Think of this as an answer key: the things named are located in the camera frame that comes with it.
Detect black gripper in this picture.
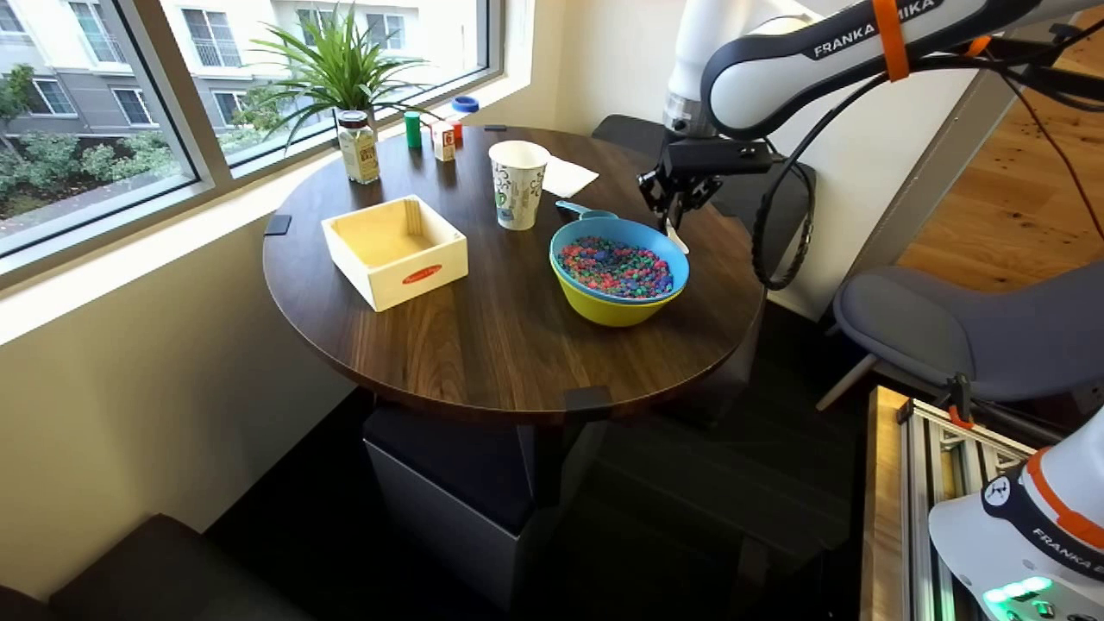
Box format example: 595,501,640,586
635,133,775,239

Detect white plastic spoon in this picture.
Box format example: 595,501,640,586
660,217,694,260

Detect small coloured beads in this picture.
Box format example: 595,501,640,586
559,235,675,302

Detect blue and yellow bowl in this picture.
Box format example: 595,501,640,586
546,214,697,332

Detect white paper napkin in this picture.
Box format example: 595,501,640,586
538,154,603,201

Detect printed paper cup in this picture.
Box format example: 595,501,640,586
488,138,552,235

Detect white leaning board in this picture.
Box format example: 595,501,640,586
767,66,1021,325

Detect round dark wooden table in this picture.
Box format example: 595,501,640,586
258,122,768,422

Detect pale wooden box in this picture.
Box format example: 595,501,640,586
318,192,474,314

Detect cream plant pot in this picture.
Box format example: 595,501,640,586
330,107,382,191

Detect grey upholstered chair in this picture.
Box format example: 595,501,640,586
813,255,1104,441

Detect grey cube ottoman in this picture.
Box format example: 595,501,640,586
358,399,614,614

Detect green spiky plant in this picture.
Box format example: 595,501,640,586
234,4,426,149

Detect grey framed window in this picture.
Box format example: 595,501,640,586
0,0,511,278

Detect black leather seat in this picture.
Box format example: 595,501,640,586
0,510,314,621

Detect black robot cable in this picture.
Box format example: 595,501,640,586
749,49,1104,294

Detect orange cable strap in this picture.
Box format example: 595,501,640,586
870,0,914,81

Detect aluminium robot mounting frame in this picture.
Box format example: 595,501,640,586
858,383,1040,621

